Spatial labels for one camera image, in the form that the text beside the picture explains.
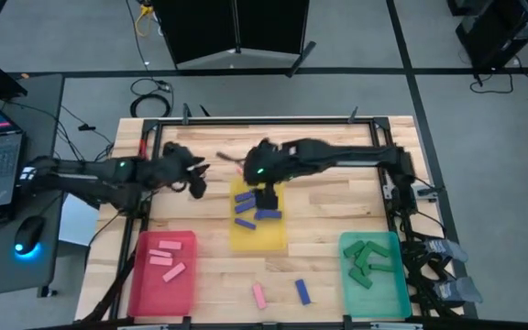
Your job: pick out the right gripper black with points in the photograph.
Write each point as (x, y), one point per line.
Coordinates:
(268, 165)

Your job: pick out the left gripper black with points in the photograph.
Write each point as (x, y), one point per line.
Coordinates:
(168, 167)

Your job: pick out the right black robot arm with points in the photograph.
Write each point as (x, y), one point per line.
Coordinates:
(351, 156)

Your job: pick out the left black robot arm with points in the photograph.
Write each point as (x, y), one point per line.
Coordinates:
(90, 172)

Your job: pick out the yellow translucent plastic bin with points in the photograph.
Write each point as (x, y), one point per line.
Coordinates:
(264, 238)

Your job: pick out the small red clamp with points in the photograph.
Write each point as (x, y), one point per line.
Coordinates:
(143, 147)

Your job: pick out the red translucent plastic bin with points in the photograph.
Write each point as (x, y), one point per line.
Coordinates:
(154, 298)

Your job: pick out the white sheet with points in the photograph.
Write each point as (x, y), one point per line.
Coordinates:
(78, 220)

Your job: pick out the black folding room divider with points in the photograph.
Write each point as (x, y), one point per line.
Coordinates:
(200, 27)

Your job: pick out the green translucent plastic bin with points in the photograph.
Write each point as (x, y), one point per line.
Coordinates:
(383, 300)

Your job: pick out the grey side table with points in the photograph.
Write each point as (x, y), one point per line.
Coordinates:
(39, 137)

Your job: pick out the black computer mouse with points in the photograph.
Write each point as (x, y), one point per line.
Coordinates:
(28, 234)

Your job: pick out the black equipment cabinet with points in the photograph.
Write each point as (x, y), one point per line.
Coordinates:
(507, 27)

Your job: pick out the black frame bracket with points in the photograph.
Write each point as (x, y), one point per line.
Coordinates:
(185, 113)
(353, 114)
(205, 110)

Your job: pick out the black aluminium table frame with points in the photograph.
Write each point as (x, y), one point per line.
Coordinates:
(245, 121)

